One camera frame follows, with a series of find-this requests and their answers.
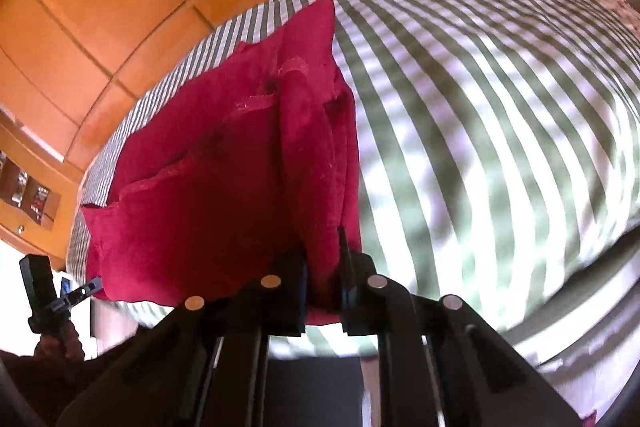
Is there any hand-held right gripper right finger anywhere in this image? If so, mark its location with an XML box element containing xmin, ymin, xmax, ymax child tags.
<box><xmin>338</xmin><ymin>227</ymin><xmax>584</xmax><ymax>427</ymax></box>

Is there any person's left forearm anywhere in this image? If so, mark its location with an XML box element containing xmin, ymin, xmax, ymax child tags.
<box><xmin>0</xmin><ymin>327</ymin><xmax>168</xmax><ymax>427</ymax></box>

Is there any green checked blanket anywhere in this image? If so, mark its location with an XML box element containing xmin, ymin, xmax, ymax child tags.
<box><xmin>65</xmin><ymin>0</ymin><xmax>640</xmax><ymax>348</ymax></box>

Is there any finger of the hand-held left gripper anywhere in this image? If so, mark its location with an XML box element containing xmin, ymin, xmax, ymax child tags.
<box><xmin>60</xmin><ymin>276</ymin><xmax>104</xmax><ymax>309</ymax></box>

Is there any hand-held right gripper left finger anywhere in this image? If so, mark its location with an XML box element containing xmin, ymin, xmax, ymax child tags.
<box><xmin>55</xmin><ymin>247</ymin><xmax>309</xmax><ymax>427</ymax></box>

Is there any dark red garment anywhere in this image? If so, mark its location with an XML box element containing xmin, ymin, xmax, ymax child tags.
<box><xmin>80</xmin><ymin>0</ymin><xmax>364</xmax><ymax>327</ymax></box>

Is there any white bed base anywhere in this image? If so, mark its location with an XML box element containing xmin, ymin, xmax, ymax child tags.
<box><xmin>490</xmin><ymin>227</ymin><xmax>640</xmax><ymax>375</ymax></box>

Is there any person's left hand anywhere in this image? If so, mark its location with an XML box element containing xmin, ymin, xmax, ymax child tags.
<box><xmin>32</xmin><ymin>321</ymin><xmax>87</xmax><ymax>364</ymax></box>

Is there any wooden bedside shelf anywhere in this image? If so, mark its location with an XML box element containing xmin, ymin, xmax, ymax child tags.
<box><xmin>0</xmin><ymin>106</ymin><xmax>85</xmax><ymax>272</ymax></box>

